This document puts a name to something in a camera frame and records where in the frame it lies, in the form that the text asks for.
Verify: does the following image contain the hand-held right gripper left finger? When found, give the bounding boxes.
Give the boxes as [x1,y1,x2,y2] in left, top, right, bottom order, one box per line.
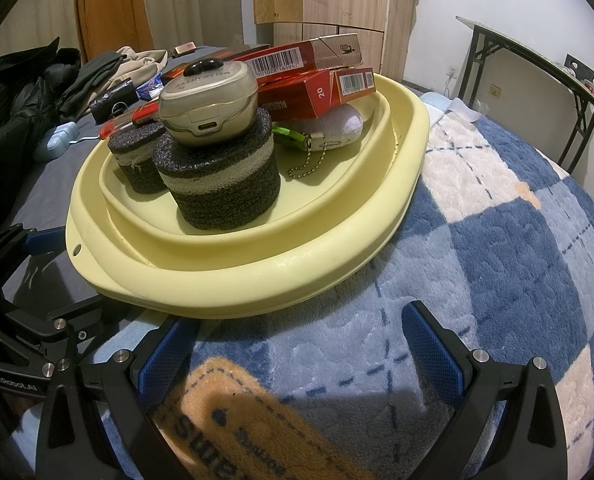
[36,316,200,480]

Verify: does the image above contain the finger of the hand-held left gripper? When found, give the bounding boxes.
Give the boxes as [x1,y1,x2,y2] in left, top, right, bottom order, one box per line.
[0,225,68,306]
[7,295,128,376]

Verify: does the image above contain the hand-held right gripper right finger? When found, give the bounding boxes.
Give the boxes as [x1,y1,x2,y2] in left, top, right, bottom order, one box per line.
[401,300,564,480]

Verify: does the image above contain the small black foam disc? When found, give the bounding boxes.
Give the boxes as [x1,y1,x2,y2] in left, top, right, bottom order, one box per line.
[107,120,170,195]

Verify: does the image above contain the red white cigarette box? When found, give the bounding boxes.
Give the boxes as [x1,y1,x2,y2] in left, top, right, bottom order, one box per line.
[100,100,165,140]

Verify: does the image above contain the yellow oval plastic basin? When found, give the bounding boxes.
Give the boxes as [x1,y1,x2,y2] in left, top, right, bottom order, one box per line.
[64,74,430,320]

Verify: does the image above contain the large black foam disc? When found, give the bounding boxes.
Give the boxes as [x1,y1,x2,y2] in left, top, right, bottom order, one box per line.
[152,107,282,232]

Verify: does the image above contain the beige earbuds case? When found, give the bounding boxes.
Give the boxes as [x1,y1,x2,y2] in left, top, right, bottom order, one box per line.
[158,59,259,148]

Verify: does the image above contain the white plush ball keychain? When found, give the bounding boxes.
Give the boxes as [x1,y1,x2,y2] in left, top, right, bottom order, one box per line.
[272,102,365,180]

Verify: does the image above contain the orange red cigarette box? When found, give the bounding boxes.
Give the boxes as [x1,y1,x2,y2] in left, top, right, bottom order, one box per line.
[254,67,378,123]

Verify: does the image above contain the red cigarette box beige lid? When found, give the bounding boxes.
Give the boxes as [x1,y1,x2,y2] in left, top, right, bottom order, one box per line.
[237,33,363,83]

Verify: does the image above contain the pale blue power adapter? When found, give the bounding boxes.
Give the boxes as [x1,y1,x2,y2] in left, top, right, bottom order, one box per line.
[33,122,103,163]

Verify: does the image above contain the blue white checked blanket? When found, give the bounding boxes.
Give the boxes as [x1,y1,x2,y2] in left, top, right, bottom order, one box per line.
[102,91,594,480]

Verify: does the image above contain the black jacket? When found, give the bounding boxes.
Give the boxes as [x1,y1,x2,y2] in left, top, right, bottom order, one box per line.
[0,37,83,221]

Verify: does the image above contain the black leather pouch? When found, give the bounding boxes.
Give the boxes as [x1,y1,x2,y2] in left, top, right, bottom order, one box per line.
[90,80,138,123]

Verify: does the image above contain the dark green clothes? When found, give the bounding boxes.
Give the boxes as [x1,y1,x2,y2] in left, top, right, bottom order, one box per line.
[57,51,128,116]

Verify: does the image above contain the blue printed packet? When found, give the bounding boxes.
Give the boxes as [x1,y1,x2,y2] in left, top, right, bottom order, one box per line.
[137,72,165,101]

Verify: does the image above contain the beige clothes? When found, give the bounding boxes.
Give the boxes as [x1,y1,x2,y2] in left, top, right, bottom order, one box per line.
[112,46,170,88]

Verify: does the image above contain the orange brown curtain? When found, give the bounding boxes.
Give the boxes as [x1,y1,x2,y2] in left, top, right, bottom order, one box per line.
[74,0,153,61]

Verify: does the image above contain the beige curtain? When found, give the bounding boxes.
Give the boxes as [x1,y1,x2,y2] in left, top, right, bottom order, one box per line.
[140,0,243,50]

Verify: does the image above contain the black cup tray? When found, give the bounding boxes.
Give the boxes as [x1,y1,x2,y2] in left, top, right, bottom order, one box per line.
[562,55,594,86]

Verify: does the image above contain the black folding table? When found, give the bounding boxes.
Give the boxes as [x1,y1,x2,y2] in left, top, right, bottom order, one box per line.
[456,15,594,167]

